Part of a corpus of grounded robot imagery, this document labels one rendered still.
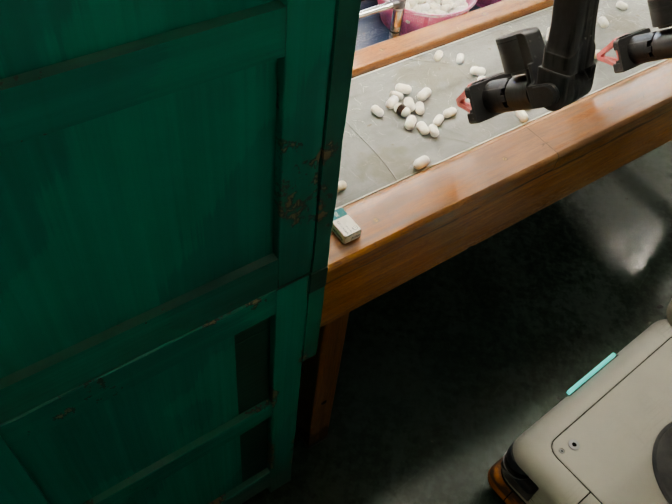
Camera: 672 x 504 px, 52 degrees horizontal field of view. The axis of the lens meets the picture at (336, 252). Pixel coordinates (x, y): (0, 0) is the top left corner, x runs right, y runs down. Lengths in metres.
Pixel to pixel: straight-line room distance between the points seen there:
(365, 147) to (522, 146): 0.31
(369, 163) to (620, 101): 0.59
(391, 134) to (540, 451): 0.75
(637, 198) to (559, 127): 1.17
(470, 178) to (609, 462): 0.70
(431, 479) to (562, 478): 0.36
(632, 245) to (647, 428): 0.89
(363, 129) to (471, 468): 0.91
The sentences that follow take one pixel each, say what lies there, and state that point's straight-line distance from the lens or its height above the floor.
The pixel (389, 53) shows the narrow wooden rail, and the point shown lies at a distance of 1.58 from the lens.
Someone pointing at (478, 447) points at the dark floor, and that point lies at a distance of 1.87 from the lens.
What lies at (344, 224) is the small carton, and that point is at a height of 0.79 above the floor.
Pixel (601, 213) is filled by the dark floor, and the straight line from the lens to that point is 2.51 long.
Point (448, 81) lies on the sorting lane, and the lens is 1.58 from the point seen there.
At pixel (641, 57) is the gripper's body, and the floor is 0.88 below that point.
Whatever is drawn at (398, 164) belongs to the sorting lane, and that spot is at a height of 0.74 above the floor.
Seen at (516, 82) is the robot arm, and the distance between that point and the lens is 1.19.
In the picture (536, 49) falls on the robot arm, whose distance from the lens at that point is 1.17.
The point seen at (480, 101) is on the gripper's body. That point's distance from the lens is 1.24.
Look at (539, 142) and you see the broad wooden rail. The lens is 1.44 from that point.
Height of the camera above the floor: 1.65
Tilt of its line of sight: 51 degrees down
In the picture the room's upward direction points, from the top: 8 degrees clockwise
